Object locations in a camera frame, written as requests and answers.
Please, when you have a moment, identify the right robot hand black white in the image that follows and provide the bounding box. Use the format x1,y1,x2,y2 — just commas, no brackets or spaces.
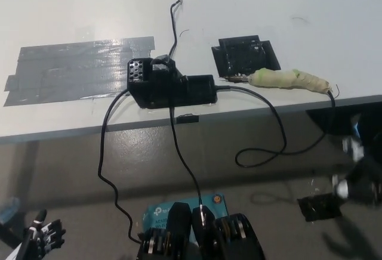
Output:
331,116,382,210

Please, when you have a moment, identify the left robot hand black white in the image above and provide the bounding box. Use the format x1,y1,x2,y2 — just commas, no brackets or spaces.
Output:
23,209,66,255

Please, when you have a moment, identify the soldering iron tape-wrapped handle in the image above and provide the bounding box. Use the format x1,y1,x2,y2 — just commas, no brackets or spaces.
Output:
220,67,334,94

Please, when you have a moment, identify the black soldering iron cable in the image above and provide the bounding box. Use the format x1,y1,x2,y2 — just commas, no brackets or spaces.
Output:
214,84,337,168

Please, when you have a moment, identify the black robot torso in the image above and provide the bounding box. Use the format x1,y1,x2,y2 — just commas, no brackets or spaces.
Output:
135,202,266,260

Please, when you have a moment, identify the black soldering station base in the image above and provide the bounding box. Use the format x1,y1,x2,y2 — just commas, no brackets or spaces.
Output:
127,54,216,110

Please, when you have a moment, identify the clear blue plastic bottle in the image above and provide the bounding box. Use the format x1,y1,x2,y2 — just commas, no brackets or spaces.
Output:
0,197,21,224

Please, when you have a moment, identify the teal router box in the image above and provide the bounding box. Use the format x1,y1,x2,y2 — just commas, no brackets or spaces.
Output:
141,193,230,243

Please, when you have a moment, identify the black square printed tray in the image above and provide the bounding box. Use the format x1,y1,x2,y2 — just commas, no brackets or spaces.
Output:
211,35,282,78

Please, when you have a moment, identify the small black tape strip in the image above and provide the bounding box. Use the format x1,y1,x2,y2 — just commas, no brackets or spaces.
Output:
176,114,200,125

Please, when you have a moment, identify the black under-table bracket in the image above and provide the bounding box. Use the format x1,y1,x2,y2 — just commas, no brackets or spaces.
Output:
306,109,362,137

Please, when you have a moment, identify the black power cable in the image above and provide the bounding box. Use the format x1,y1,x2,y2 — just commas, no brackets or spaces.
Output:
97,89,144,244

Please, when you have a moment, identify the grey duct tape patch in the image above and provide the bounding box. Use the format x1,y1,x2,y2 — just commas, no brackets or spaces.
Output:
3,36,156,107

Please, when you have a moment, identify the black cable with bare end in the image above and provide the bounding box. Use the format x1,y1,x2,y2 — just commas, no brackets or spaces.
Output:
168,0,207,213

